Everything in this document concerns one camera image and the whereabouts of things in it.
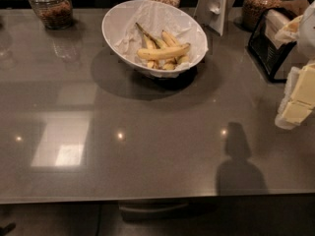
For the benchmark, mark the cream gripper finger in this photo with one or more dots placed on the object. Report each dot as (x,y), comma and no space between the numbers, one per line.
(291,114)

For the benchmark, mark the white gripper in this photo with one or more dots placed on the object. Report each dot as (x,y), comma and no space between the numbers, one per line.
(307,33)

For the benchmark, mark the white tilted bowl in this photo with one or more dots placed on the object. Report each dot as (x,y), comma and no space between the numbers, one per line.
(114,27)

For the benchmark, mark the green-stemmed banana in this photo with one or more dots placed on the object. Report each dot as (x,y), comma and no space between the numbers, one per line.
(152,43)

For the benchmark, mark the white paper bowl liner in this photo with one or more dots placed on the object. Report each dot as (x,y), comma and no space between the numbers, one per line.
(154,17)

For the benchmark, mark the white napkins stack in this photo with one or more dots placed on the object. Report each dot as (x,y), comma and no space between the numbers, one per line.
(274,22)

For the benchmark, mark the right glass jar with grains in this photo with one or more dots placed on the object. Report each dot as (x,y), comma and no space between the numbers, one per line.
(253,9)

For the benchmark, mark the glass jar with grains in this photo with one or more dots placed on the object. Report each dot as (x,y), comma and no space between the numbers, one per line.
(54,14)
(253,9)

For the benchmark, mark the white standing card holder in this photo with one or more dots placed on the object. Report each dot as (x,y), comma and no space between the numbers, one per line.
(213,13)

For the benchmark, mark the left glass jar with grains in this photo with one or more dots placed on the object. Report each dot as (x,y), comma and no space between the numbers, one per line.
(54,14)

